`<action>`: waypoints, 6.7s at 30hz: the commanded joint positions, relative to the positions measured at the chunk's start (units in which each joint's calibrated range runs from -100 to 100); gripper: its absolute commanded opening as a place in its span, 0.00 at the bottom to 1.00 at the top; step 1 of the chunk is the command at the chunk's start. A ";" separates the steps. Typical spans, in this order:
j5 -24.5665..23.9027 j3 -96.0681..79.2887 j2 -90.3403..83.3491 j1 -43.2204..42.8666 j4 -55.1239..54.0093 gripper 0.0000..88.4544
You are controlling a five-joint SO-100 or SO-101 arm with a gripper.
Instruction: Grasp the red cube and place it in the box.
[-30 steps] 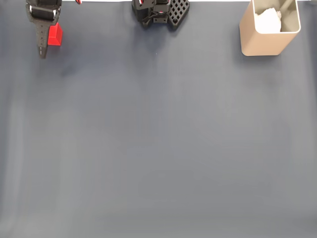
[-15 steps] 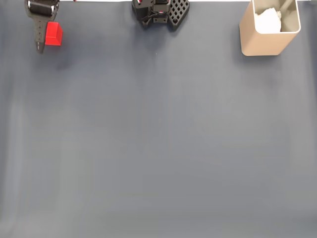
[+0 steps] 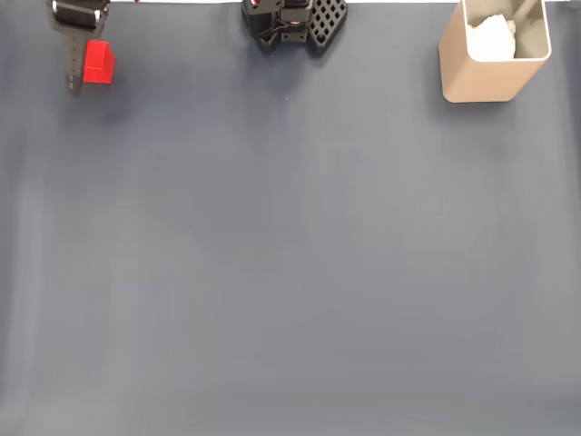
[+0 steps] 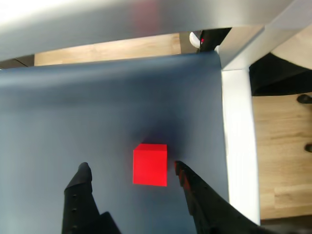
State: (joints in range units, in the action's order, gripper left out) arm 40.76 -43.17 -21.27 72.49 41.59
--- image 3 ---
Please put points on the red cube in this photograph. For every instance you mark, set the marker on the red cube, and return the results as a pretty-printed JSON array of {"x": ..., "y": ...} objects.
[{"x": 100, "y": 63}]

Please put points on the beige rounded box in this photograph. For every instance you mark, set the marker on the beige rounded box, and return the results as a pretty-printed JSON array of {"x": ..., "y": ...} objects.
[{"x": 476, "y": 82}]

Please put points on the grey table mat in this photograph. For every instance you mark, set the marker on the grey table mat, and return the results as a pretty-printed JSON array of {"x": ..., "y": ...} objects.
[{"x": 290, "y": 272}]

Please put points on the white crumpled tissue paper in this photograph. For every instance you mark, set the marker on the white crumpled tissue paper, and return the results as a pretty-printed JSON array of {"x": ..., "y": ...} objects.
[{"x": 490, "y": 41}]

